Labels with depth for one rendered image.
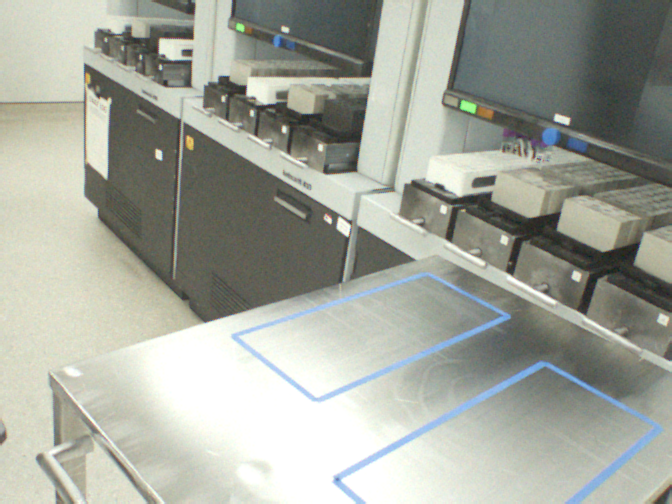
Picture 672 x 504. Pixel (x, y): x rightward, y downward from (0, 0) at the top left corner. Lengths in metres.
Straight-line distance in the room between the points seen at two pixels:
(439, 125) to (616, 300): 0.54
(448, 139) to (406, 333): 0.73
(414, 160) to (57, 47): 3.40
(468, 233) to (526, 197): 0.12
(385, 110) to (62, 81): 3.34
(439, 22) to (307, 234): 0.59
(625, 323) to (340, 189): 0.72
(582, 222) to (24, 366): 1.59
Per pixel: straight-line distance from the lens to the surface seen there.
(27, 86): 4.67
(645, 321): 1.16
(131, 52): 2.57
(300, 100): 1.83
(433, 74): 1.50
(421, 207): 1.41
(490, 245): 1.31
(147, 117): 2.45
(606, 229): 1.26
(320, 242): 1.69
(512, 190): 1.36
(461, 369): 0.80
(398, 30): 1.58
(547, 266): 1.24
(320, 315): 0.85
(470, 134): 1.56
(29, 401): 2.09
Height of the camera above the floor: 1.23
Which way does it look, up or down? 24 degrees down
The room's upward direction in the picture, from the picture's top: 9 degrees clockwise
